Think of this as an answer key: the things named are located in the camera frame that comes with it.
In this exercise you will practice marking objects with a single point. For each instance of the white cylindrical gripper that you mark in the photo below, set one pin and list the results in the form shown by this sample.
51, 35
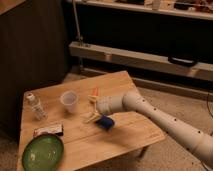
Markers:
105, 105

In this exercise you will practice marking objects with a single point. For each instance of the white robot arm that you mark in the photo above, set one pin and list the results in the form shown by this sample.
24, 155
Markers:
195, 141

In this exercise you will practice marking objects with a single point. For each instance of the translucent plastic cup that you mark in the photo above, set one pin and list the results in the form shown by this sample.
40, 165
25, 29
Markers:
69, 100

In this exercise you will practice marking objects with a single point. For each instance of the blue sponge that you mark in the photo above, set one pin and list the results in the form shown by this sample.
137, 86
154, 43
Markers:
105, 122

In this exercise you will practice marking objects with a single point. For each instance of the wooden low table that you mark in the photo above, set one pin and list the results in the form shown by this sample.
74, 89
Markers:
85, 143

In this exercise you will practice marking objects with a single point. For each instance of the clear plastic water bottle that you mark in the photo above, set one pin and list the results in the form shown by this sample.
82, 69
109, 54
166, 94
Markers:
36, 106

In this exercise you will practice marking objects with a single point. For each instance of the metal vertical pole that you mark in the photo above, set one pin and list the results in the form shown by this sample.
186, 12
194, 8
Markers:
79, 37

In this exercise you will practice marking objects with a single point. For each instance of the white wooden beam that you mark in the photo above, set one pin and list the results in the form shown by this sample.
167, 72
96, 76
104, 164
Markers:
140, 60

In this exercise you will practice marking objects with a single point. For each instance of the upper white shelf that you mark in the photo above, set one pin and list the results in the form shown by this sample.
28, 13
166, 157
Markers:
141, 8

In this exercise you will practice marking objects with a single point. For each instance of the black handle on beam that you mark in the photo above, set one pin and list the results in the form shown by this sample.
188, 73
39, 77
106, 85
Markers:
182, 63

